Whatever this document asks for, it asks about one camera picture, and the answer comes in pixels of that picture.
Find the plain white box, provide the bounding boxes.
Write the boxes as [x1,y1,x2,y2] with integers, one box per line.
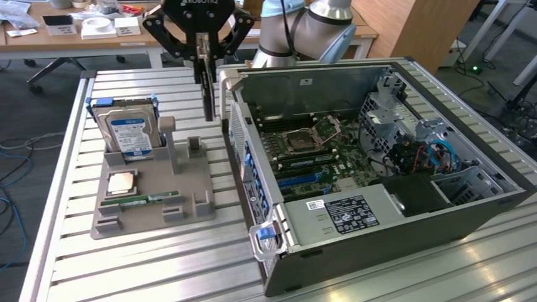
[113,17,141,37]

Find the office chair base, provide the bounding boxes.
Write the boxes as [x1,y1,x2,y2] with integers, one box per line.
[24,55,128,94]

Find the small paper card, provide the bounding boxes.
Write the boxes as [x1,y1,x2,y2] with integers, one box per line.
[5,28,38,38]

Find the white tape roll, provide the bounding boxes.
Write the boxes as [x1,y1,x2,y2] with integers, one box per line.
[82,17,112,33]

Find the brown cardboard box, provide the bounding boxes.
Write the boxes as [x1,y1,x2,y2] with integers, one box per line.
[241,0,263,22]

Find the metal disk bay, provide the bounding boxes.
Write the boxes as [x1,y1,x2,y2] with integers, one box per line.
[430,165,505,206]

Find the black graphics card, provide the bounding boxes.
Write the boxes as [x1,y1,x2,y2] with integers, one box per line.
[194,33,218,123]

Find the metal socket cover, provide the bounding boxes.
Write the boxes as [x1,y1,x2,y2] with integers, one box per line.
[310,113,343,146]

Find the black cable connector block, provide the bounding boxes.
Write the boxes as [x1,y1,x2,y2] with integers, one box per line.
[386,140,422,176]

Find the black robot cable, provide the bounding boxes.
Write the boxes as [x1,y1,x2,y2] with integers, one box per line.
[281,0,303,62]

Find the green motherboard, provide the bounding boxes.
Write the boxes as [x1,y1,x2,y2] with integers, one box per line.
[250,103,389,202]

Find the long PCIe expansion slot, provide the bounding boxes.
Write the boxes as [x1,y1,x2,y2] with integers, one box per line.
[275,172,327,187]

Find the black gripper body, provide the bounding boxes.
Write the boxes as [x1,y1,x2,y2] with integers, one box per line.
[161,0,237,39]

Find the small white box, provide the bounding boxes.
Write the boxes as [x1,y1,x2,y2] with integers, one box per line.
[447,40,467,69]

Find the CPU chip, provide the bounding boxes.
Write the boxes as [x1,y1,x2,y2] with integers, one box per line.
[106,172,137,195]

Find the blue floor cable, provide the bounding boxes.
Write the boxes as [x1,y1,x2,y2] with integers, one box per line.
[0,150,33,272]

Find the wooden cabinet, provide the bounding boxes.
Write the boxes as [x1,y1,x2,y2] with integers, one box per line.
[350,0,479,74]

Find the wooden office desk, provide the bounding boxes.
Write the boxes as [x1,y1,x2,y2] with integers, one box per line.
[148,0,381,69]
[0,0,154,69]

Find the grey power supply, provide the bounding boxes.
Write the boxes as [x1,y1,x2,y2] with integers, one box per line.
[283,183,406,247]

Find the white desk frame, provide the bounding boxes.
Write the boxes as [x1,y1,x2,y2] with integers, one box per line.
[458,0,537,86]

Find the CPU socket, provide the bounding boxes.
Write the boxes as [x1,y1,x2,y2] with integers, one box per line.
[281,128,319,157]

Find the hard disk in blue carrier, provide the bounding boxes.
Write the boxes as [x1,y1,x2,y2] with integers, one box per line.
[85,93,165,160]

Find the white box with black top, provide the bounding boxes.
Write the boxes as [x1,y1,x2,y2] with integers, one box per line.
[42,14,78,36]

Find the white floor cable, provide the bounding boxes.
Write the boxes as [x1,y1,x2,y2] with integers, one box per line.
[0,130,66,151]

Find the blue disk wire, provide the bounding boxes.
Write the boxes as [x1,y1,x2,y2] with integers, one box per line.
[430,139,463,173]

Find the RAM stick with white label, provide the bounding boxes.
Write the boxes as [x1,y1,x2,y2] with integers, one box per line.
[277,155,337,172]

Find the flat white box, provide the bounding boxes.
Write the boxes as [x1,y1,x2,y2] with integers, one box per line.
[78,23,118,41]

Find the black tripod stand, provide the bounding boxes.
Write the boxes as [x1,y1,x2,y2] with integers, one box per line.
[486,70,537,142]

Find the green RAM stick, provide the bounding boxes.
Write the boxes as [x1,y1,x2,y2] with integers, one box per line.
[100,191,182,209]

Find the metal drive cage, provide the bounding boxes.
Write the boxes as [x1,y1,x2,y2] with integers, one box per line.
[358,74,425,167]

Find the open PC case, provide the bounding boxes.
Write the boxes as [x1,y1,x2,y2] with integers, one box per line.
[218,60,527,298]

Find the clear plastic bag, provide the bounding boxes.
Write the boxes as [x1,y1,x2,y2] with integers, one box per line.
[0,1,41,30]

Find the grey parts rack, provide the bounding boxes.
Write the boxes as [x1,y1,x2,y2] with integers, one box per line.
[89,115,218,242]

